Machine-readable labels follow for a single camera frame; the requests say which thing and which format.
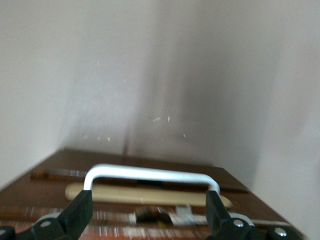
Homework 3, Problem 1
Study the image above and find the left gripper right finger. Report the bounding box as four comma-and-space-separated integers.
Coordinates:
205, 189, 305, 240

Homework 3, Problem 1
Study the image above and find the dark brown wooden cabinet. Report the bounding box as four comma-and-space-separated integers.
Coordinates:
0, 148, 307, 240

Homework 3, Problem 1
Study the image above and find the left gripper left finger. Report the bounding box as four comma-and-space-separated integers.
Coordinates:
0, 189, 94, 240

